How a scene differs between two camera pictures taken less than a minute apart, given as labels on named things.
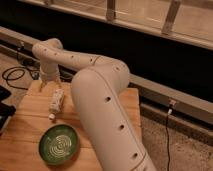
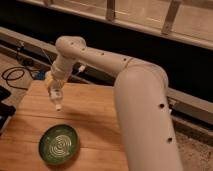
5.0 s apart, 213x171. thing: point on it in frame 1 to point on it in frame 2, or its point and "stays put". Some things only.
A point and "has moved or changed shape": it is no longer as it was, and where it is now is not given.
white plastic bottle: [56, 103] has moved or changed shape
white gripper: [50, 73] to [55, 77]
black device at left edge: [6, 110] stays put
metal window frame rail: [186, 21] stays put
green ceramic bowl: [59, 144] stays put
